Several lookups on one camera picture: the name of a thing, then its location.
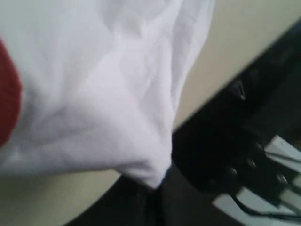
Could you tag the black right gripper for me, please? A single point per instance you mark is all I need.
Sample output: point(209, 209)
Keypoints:
point(205, 144)

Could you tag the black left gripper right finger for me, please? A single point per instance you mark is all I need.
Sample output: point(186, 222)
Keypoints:
point(178, 203)

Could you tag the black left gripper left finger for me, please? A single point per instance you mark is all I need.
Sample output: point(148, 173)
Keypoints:
point(126, 203)

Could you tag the white t-shirt with red logo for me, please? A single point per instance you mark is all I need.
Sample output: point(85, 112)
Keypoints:
point(89, 85)

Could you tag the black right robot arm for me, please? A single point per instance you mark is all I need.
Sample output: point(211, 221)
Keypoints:
point(281, 114)

